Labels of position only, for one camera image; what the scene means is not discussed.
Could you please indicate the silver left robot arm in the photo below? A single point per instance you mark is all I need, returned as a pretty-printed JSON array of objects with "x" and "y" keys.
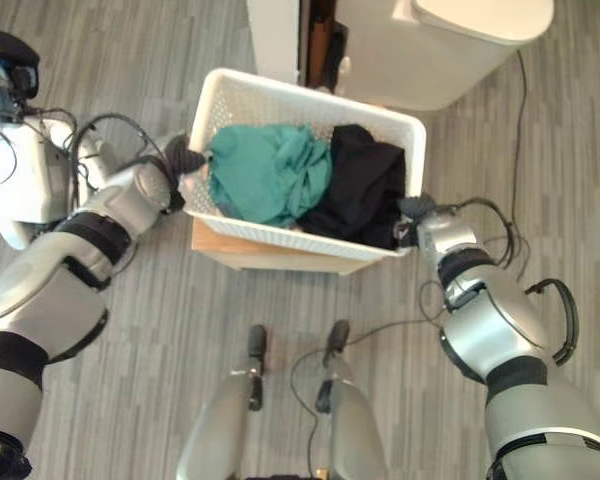
[{"x": 55, "y": 295}]

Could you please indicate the black garment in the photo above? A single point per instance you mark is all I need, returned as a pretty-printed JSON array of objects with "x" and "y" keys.
[{"x": 360, "y": 190}]

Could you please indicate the white washing machine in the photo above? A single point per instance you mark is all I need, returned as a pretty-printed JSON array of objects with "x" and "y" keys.
[{"x": 430, "y": 50}]

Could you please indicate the silver right robot leg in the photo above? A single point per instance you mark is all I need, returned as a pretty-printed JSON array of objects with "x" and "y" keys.
[{"x": 347, "y": 415}]

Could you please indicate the white robot on floor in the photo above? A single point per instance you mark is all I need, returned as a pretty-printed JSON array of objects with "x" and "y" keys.
[{"x": 20, "y": 150}]

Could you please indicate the white cabinet panel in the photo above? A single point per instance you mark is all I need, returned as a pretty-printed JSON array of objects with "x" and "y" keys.
[{"x": 275, "y": 37}]

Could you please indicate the light wooden stool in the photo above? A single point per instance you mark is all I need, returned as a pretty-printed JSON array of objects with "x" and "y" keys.
[{"x": 260, "y": 252}]

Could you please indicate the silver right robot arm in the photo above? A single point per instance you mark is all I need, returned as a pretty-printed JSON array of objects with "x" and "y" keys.
[{"x": 500, "y": 340}]

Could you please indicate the brown wooden board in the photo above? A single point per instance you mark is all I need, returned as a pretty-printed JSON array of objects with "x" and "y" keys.
[{"x": 322, "y": 45}]

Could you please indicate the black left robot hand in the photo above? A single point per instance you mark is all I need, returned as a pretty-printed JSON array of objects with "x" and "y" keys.
[{"x": 182, "y": 157}]

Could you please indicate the teal green garment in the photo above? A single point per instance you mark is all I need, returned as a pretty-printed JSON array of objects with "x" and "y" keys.
[{"x": 270, "y": 172}]

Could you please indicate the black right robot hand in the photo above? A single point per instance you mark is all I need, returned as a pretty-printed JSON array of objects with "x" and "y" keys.
[{"x": 414, "y": 210}]

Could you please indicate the white plastic laundry basket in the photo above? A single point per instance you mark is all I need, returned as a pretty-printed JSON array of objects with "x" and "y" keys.
[{"x": 260, "y": 110}]

